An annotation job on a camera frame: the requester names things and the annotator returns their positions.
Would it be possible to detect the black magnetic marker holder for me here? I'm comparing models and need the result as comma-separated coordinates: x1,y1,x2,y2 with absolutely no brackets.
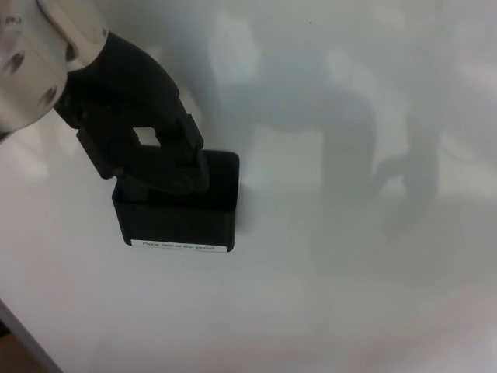
110,149,241,254

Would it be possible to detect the white whiteboard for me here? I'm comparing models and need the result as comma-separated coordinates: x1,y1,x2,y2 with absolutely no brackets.
0,0,497,373

